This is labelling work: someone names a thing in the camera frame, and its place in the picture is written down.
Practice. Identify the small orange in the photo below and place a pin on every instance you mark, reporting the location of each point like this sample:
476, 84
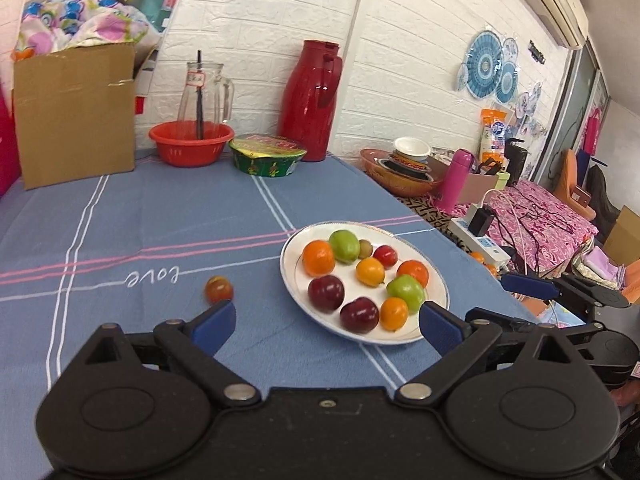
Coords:
370, 272

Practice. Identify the pink patterned cloth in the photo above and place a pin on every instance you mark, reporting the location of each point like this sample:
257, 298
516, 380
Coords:
545, 232

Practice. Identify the red plastic basket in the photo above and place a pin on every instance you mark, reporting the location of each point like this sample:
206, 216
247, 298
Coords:
178, 144

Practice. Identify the dark red plum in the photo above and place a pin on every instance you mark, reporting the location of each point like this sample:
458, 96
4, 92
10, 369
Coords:
360, 316
326, 293

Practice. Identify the black power adapter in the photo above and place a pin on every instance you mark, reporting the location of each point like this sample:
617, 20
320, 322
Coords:
479, 219

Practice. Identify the blue fan wall decoration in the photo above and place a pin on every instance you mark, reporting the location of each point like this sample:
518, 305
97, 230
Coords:
490, 68

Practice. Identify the green apple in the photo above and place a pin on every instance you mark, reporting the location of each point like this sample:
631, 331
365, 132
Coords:
410, 290
345, 246

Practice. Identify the pink shopping bag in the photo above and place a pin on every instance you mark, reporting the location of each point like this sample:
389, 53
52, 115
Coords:
10, 168

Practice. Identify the small brown longan fruit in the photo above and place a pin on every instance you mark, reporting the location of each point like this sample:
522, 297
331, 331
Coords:
365, 249

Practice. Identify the glass pitcher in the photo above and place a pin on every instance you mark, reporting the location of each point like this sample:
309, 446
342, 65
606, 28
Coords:
218, 93

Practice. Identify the small red apple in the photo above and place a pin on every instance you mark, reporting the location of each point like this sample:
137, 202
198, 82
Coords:
386, 255

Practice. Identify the black bottle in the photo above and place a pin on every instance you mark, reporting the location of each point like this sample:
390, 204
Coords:
516, 156

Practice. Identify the dark red plum upper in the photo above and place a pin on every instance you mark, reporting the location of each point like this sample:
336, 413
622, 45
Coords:
326, 293

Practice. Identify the pink water bottle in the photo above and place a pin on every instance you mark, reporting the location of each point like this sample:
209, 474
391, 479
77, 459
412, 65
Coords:
453, 182

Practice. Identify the white power strip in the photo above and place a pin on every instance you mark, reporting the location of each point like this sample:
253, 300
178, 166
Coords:
486, 246

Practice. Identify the orange-brown bowl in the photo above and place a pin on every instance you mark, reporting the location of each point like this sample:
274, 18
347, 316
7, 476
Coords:
375, 164

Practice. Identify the orange snack package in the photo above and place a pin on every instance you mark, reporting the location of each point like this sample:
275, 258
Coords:
492, 139

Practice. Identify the black stirrer in pitcher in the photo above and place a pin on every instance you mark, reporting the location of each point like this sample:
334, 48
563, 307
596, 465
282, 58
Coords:
199, 98

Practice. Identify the cardboard box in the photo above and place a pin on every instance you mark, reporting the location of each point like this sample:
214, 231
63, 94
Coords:
74, 114

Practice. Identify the blue striped tablecloth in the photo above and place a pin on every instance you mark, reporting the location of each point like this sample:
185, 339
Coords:
138, 248

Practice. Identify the red thermos jug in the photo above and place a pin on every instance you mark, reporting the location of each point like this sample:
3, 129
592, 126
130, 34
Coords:
309, 98

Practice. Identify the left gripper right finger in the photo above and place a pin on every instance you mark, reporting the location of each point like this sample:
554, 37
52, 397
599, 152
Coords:
463, 348

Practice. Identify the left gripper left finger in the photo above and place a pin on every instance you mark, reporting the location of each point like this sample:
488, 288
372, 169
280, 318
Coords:
191, 348

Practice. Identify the white cup in bowl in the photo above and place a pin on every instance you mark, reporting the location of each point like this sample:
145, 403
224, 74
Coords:
412, 148

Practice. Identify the green instant noodle bowl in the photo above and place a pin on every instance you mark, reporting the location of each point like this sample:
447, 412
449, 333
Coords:
261, 155

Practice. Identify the colourful floral cloth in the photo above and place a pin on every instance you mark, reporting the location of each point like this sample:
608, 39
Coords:
55, 25

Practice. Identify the small red-green tomato fruit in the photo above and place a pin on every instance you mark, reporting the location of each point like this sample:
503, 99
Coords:
217, 289

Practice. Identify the white round plate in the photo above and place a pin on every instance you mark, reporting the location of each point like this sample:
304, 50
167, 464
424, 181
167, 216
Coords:
296, 279

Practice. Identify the dark red plum lower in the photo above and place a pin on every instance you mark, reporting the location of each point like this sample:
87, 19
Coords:
360, 316

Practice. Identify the orange on plate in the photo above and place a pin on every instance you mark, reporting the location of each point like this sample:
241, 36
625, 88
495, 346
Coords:
416, 269

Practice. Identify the green apple on plate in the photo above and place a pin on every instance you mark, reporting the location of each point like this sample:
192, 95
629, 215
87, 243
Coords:
410, 290

